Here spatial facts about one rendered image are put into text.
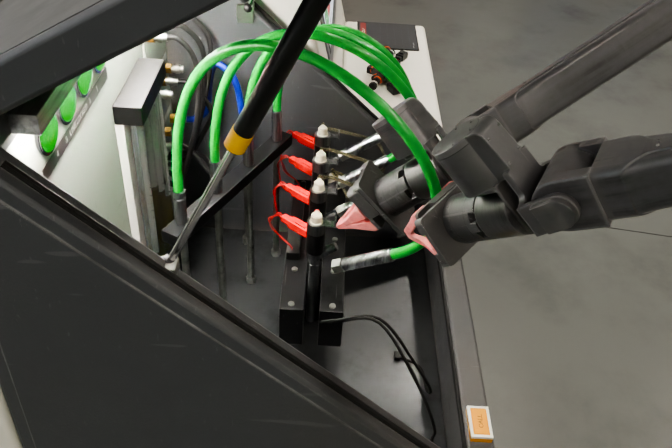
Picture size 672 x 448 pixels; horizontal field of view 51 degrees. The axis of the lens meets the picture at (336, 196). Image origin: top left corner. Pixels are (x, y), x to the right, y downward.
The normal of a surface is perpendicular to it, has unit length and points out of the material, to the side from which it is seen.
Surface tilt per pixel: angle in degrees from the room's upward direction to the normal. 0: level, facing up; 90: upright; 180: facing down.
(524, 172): 44
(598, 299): 0
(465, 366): 0
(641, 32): 61
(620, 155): 36
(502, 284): 0
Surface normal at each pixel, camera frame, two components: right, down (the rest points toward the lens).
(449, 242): 0.45, -0.14
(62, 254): -0.02, 0.61
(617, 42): -0.04, 0.14
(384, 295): 0.06, -0.79
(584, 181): -0.49, 0.59
